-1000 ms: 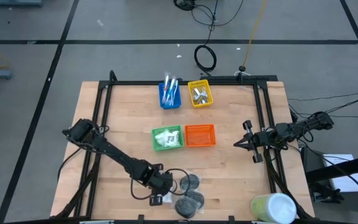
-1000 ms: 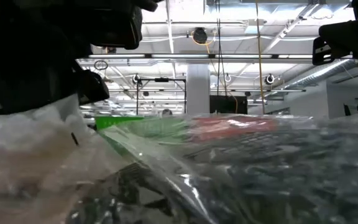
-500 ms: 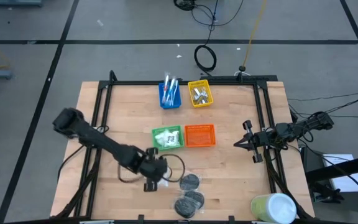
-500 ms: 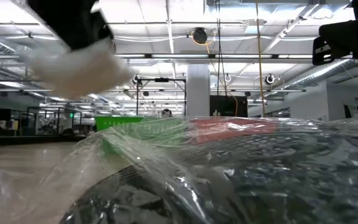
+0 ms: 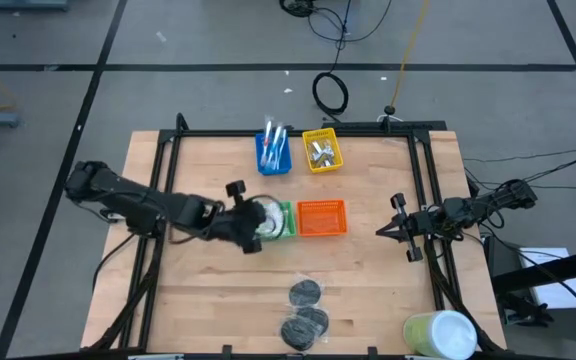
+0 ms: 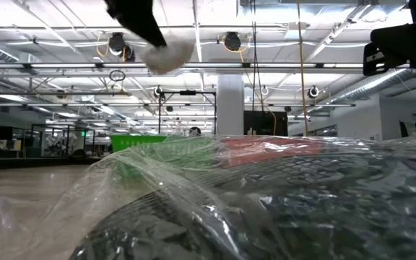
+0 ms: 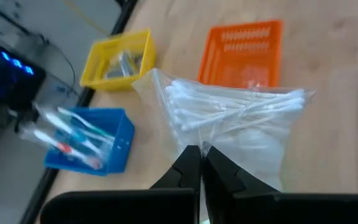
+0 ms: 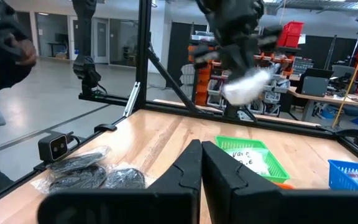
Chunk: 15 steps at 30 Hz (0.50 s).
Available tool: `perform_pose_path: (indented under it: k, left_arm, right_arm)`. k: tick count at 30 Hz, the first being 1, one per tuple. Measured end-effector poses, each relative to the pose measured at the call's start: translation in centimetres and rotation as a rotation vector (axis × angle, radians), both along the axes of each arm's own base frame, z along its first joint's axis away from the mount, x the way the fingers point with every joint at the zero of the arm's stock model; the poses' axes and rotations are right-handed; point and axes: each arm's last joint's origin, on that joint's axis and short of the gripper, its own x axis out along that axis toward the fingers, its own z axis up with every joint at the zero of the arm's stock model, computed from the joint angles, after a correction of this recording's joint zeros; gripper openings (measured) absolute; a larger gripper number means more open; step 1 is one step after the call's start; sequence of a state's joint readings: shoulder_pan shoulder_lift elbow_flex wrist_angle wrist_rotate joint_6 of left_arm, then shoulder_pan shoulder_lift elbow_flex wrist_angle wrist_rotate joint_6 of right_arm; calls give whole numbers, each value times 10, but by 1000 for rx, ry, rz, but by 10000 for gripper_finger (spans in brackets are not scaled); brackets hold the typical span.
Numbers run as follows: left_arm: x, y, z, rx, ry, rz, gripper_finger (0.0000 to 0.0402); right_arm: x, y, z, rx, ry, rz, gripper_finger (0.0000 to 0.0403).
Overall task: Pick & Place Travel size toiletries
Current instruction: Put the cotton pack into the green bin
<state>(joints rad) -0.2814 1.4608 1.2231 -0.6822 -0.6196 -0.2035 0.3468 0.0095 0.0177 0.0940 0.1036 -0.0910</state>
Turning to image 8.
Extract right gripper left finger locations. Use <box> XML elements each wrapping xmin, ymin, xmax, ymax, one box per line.
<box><xmin>37</xmin><ymin>139</ymin><xmax>203</xmax><ymax>224</ymax></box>

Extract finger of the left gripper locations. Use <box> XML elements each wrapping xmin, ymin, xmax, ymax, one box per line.
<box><xmin>237</xmin><ymin>42</ymin><xmax>259</xmax><ymax>79</ymax></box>
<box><xmin>221</xmin><ymin>51</ymin><xmax>241</xmax><ymax>82</ymax></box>

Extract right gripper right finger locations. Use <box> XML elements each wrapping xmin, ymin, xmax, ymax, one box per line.
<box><xmin>201</xmin><ymin>141</ymin><xmax>358</xmax><ymax>224</ymax></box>

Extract plain white cotton pack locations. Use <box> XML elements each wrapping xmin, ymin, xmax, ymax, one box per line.
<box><xmin>221</xmin><ymin>66</ymin><xmax>280</xmax><ymax>106</ymax></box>

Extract printed white cotton pack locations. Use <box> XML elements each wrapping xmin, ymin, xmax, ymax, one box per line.
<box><xmin>227</xmin><ymin>147</ymin><xmax>272</xmax><ymax>177</ymax></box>

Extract red storage bins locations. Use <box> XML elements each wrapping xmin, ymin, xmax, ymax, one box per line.
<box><xmin>277</xmin><ymin>21</ymin><xmax>305</xmax><ymax>49</ymax></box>

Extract black bagged hair net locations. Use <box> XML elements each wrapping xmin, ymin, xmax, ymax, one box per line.
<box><xmin>31</xmin><ymin>164</ymin><xmax>108</xmax><ymax>194</ymax></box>
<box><xmin>103</xmin><ymin>167</ymin><xmax>147</xmax><ymax>190</ymax></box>
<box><xmin>47</xmin><ymin>146</ymin><xmax>111</xmax><ymax>175</ymax></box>

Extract red packaged garment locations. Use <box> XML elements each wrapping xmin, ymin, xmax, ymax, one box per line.
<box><xmin>271</xmin><ymin>182</ymin><xmax>295</xmax><ymax>190</ymax></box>

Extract orange white parts rack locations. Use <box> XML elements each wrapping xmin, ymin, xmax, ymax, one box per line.
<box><xmin>178</xmin><ymin>29</ymin><xmax>291</xmax><ymax>116</ymax></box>

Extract black room divider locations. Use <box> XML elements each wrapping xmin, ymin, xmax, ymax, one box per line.
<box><xmin>165</xmin><ymin>21</ymin><xmax>208</xmax><ymax>91</ymax></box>

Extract grey box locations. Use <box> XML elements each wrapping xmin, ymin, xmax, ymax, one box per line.
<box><xmin>301</xmin><ymin>76</ymin><xmax>331</xmax><ymax>98</ymax></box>

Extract green plastic basket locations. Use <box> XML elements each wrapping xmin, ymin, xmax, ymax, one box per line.
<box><xmin>214</xmin><ymin>135</ymin><xmax>291</xmax><ymax>184</ymax></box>

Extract blue plastic basket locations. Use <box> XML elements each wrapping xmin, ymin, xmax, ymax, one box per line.
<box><xmin>327</xmin><ymin>159</ymin><xmax>358</xmax><ymax>191</ymax></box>

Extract wooden desk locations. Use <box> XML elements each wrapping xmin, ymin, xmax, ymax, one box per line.
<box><xmin>287</xmin><ymin>86</ymin><xmax>358</xmax><ymax>123</ymax></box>

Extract black extrusion bar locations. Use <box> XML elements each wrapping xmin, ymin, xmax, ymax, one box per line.
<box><xmin>78</xmin><ymin>92</ymin><xmax>130</xmax><ymax>107</ymax></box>

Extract white glazed door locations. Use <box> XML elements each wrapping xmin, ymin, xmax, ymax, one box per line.
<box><xmin>91</xmin><ymin>17</ymin><xmax>110</xmax><ymax>65</ymax></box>

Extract person's hand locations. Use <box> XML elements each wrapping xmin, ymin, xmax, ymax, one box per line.
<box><xmin>17</xmin><ymin>39</ymin><xmax>39</xmax><ymax>67</ymax></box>

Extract black frame clamp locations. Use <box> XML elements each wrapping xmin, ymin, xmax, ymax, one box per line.
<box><xmin>93</xmin><ymin>123</ymin><xmax>118</xmax><ymax>134</ymax></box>
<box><xmin>334</xmin><ymin>128</ymin><xmax>358</xmax><ymax>149</ymax></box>

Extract yellow hanging cable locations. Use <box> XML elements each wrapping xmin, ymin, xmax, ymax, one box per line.
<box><xmin>332</xmin><ymin>9</ymin><xmax>358</xmax><ymax>129</ymax></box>

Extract small black depth camera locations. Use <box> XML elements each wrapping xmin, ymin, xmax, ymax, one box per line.
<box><xmin>37</xmin><ymin>131</ymin><xmax>74</xmax><ymax>163</ymax></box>

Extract silver angle bracket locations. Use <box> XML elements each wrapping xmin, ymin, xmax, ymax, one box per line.
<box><xmin>122</xmin><ymin>81</ymin><xmax>142</xmax><ymax>118</ymax></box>

